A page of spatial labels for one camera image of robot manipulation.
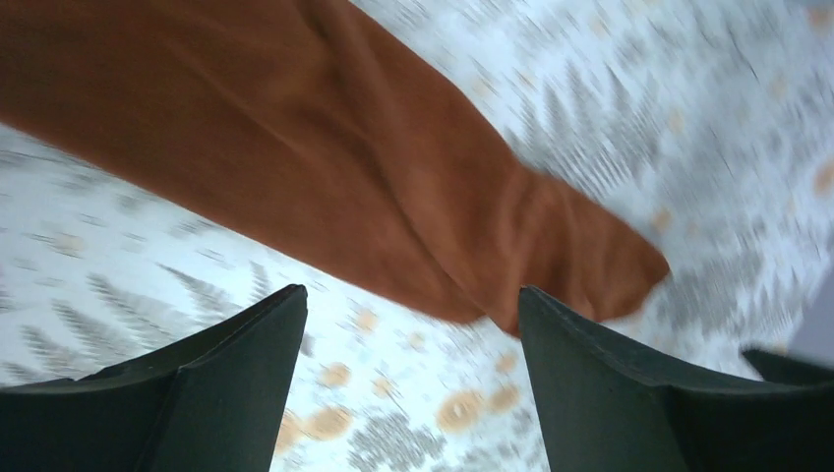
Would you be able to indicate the brown towel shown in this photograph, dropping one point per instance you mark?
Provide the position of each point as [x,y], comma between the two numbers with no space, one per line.
[308,127]

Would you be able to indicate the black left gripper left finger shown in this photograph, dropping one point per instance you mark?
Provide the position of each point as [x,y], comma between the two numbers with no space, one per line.
[211,402]

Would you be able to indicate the floral patterned table mat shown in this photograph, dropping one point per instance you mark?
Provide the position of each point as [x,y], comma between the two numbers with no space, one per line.
[707,125]

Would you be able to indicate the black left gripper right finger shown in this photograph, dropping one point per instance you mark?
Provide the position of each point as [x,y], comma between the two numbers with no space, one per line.
[606,402]

